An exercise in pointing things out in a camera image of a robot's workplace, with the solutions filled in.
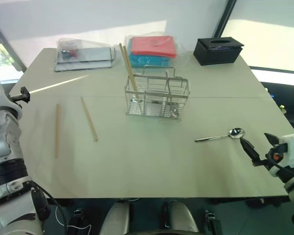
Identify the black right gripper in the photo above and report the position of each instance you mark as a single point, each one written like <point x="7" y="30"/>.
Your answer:
<point x="275" y="153"/>

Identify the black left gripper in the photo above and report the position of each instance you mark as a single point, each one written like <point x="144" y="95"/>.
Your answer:
<point x="16" y="98"/>

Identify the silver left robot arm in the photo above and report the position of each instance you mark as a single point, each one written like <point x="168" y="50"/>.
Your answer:
<point x="5" y="142"/>

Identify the silver metal spoon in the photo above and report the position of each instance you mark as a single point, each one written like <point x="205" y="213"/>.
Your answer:
<point x="236" y="133"/>
<point x="174" y="110"/>

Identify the wooden chopstick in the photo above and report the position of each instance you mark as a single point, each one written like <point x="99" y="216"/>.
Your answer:
<point x="56" y="129"/>
<point x="130" y="66"/>
<point x="89" y="119"/>

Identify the clear plastic bag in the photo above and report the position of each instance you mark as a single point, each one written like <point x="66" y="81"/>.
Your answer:
<point x="180" y="52"/>
<point x="76" y="47"/>

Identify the black tissue box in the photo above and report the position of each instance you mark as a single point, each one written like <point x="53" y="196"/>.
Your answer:
<point x="216" y="52"/>

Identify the grey rounded robot thigh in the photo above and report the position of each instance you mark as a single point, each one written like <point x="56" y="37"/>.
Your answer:
<point x="181" y="218"/>
<point x="118" y="218"/>

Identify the red and blue cloth stack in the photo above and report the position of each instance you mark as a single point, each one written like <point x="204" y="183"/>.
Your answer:
<point x="147" y="60"/>

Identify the red folded cloth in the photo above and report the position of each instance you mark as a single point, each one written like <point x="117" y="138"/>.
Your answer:
<point x="153" y="46"/>

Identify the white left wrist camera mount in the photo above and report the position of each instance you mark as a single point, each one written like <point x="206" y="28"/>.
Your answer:
<point x="0" y="95"/>

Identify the dark window frame post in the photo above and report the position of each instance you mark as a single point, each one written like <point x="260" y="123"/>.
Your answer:
<point x="7" y="46"/>
<point x="223" y="17"/>

